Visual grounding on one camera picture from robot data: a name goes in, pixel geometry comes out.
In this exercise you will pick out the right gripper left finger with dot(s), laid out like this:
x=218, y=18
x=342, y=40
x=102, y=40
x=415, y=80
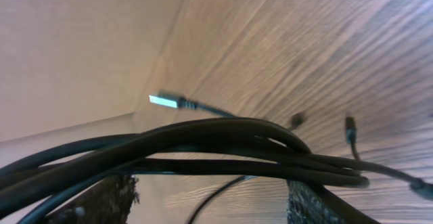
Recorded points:
x=108, y=202

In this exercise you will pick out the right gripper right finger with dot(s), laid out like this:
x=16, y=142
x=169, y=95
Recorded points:
x=313, y=204

